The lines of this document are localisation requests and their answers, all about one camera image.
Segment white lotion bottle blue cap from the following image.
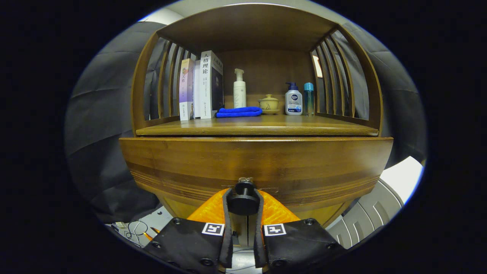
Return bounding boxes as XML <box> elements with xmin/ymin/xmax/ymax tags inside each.
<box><xmin>285</xmin><ymin>82</ymin><xmax>303</xmax><ymax>116</ymax></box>

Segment pink and purple book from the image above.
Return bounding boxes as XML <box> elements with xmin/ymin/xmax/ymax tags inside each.
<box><xmin>179</xmin><ymin>58</ymin><xmax>196</xmax><ymax>121</ymax></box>

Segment yellow lidded teacup with saucer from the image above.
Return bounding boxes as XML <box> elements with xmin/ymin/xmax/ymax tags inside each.
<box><xmin>258</xmin><ymin>94</ymin><xmax>281</xmax><ymax>115</ymax></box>

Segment black floor cables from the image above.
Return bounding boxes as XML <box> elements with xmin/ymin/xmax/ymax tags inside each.
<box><xmin>114</xmin><ymin>219</ymin><xmax>156</xmax><ymax>242</ymax></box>

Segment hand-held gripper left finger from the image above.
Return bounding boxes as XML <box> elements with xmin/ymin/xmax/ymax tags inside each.
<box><xmin>143</xmin><ymin>188</ymin><xmax>233</xmax><ymax>274</ymax></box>

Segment white pump bottle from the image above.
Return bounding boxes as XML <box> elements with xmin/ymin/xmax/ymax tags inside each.
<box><xmin>233</xmin><ymin>68</ymin><xmax>247</xmax><ymax>108</ymax></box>

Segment black backdrop cloth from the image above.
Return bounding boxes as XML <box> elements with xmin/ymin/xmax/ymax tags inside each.
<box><xmin>64</xmin><ymin>21</ymin><xmax>428</xmax><ymax>223</ymax></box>

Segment black round drawer knob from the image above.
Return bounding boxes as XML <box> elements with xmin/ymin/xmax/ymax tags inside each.
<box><xmin>228</xmin><ymin>177</ymin><xmax>260</xmax><ymax>216</ymax></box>

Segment wooden countertop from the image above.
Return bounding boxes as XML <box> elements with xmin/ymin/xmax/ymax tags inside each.
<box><xmin>136</xmin><ymin>114</ymin><xmax>379</xmax><ymax>137</ymax></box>

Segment wooden drawer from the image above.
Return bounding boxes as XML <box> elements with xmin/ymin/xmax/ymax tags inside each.
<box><xmin>119</xmin><ymin>136</ymin><xmax>394</xmax><ymax>227</ymax></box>

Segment white side cabinet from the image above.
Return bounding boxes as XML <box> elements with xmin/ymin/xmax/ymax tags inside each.
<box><xmin>326</xmin><ymin>156</ymin><xmax>424</xmax><ymax>250</ymax></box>

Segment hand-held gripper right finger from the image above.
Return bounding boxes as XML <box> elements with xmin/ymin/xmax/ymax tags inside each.
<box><xmin>253</xmin><ymin>188</ymin><xmax>347</xmax><ymax>274</ymax></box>

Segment wooden cabinet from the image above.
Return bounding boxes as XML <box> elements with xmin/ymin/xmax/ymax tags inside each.
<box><xmin>119</xmin><ymin>3</ymin><xmax>394</xmax><ymax>247</ymax></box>

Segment thin white book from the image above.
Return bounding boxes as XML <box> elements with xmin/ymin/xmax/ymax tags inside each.
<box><xmin>193</xmin><ymin>60</ymin><xmax>202</xmax><ymax>118</ymax></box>

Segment thick white and black book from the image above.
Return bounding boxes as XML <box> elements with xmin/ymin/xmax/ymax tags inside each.
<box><xmin>200</xmin><ymin>50</ymin><xmax>224</xmax><ymax>119</ymax></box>

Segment blue folded cloth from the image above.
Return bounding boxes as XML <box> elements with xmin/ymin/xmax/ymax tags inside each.
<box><xmin>215</xmin><ymin>107</ymin><xmax>263</xmax><ymax>118</ymax></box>

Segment teal clear bottle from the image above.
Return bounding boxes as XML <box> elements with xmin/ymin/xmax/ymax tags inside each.
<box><xmin>303</xmin><ymin>83</ymin><xmax>315</xmax><ymax>116</ymax></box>

